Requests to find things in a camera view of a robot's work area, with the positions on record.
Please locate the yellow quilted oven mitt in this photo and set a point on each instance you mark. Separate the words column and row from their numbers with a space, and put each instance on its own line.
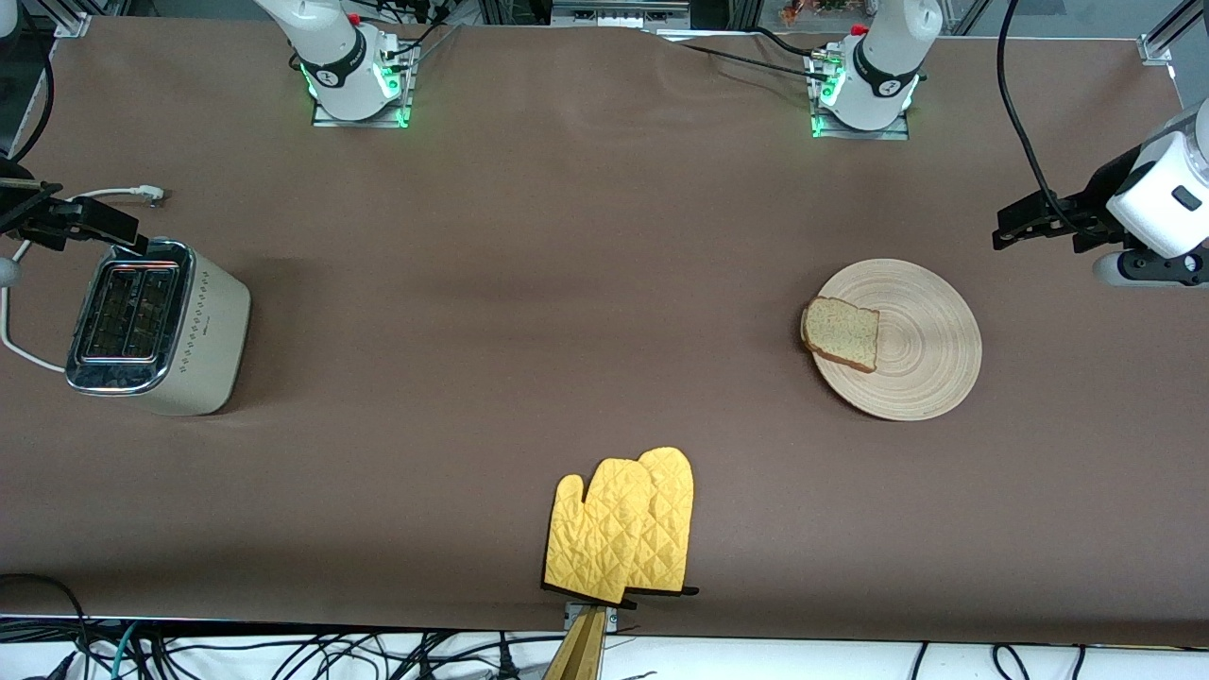
column 595, row 529
column 672, row 510

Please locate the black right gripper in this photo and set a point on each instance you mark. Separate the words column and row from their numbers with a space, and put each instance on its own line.
column 21, row 215

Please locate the cream and chrome toaster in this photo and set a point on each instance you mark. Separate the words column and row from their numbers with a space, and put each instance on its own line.
column 203, row 331

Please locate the aluminium table corner bracket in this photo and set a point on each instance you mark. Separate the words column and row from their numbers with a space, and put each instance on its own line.
column 1154, row 49
column 71, row 25

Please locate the grey device box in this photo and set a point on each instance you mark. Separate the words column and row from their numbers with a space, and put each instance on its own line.
column 619, row 13

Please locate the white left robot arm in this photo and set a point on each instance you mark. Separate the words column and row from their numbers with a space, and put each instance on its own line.
column 874, row 76

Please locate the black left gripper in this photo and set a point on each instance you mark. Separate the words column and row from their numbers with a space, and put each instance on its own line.
column 1102, row 195

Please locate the slice of bread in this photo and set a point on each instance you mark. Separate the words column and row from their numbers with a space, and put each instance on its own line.
column 841, row 332

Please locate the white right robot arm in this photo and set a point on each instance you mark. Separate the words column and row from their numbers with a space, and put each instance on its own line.
column 340, row 61

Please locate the brown table cover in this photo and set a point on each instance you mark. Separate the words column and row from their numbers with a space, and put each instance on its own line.
column 567, row 236

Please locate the small metal clamp bracket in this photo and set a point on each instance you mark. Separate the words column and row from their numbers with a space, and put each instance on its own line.
column 570, row 614

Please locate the round wooden plate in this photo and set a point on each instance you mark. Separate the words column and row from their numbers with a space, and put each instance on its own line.
column 930, row 349

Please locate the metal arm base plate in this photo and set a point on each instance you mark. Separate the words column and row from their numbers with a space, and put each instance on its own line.
column 326, row 120
column 897, row 133

